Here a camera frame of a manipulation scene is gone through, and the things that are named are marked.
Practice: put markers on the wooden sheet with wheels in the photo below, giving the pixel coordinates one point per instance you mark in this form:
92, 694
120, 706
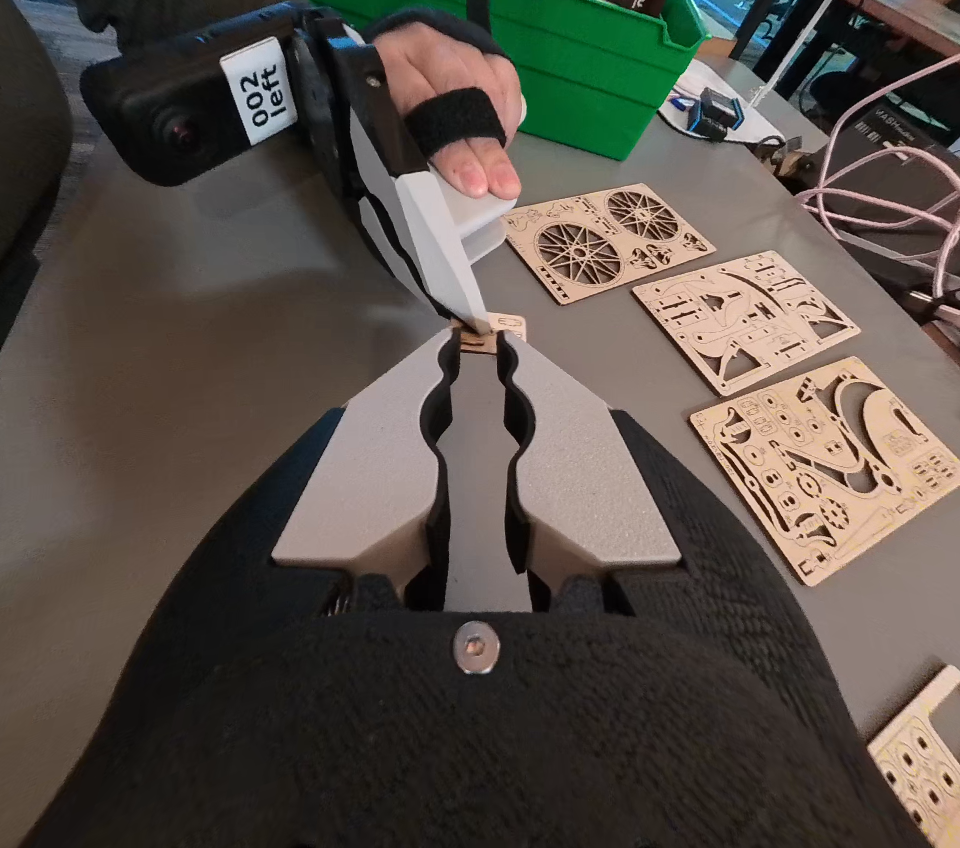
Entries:
585, 278

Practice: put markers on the white paper sheet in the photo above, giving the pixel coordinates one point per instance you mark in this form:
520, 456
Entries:
757, 124

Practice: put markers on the small wooden assembly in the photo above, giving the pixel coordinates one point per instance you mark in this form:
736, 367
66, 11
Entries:
780, 157

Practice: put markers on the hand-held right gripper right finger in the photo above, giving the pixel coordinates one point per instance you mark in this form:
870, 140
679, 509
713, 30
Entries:
592, 488

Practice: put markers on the wooden sheet with slotted parts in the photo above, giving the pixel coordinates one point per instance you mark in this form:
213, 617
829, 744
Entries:
750, 368

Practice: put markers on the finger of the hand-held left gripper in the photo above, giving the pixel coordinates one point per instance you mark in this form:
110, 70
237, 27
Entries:
382, 240
442, 240

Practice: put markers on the small blue black device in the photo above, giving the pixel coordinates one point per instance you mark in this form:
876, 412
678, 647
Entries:
716, 112

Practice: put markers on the person's left hand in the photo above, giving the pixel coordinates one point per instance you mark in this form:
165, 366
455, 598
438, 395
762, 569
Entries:
450, 67

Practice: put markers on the black carton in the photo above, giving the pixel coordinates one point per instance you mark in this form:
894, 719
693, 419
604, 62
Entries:
892, 142

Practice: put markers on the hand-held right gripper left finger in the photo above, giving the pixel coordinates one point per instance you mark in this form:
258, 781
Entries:
360, 488

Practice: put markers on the wooden sheet with curved cutouts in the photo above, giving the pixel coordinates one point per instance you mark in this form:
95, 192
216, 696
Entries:
825, 540

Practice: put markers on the green plastic bin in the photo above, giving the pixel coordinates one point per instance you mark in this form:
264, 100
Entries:
585, 75

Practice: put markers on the small wooden parts card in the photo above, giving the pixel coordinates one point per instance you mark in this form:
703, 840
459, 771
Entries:
506, 326

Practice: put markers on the wooden sheet with large cutouts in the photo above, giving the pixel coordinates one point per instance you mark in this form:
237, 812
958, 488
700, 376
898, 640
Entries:
937, 713

